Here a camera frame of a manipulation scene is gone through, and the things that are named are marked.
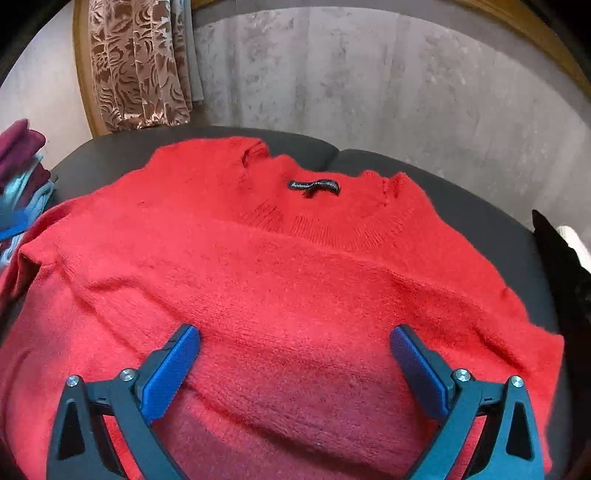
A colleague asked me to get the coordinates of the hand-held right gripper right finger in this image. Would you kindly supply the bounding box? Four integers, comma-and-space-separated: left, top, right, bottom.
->
390, 324, 546, 480

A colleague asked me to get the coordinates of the brown patterned curtain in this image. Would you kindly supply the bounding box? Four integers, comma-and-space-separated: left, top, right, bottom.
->
88, 0, 195, 132

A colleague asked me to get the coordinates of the light blue cloth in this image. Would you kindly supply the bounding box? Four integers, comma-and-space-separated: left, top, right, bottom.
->
0, 154, 60, 273

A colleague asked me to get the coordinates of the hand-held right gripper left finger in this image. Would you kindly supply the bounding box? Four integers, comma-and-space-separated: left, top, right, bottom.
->
46, 324, 202, 480

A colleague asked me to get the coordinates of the wooden window sill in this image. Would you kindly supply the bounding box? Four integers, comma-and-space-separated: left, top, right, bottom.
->
455, 0, 587, 100

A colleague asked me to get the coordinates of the black cloth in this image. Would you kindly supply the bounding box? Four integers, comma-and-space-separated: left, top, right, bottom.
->
531, 209, 591, 335

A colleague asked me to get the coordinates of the red knit sweater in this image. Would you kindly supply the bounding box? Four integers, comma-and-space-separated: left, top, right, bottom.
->
0, 136, 566, 480

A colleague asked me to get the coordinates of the white cloth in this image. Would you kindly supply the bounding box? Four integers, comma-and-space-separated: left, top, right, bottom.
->
555, 224, 591, 273

